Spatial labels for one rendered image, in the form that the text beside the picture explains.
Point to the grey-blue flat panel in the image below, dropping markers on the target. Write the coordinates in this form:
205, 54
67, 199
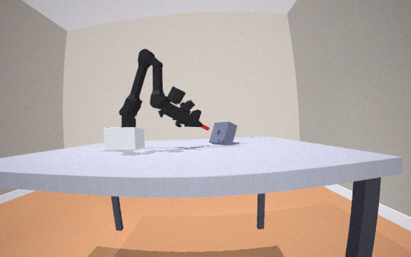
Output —
223, 133

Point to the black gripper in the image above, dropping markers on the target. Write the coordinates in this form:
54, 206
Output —
189, 120

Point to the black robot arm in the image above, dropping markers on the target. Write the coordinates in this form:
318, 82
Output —
133, 103

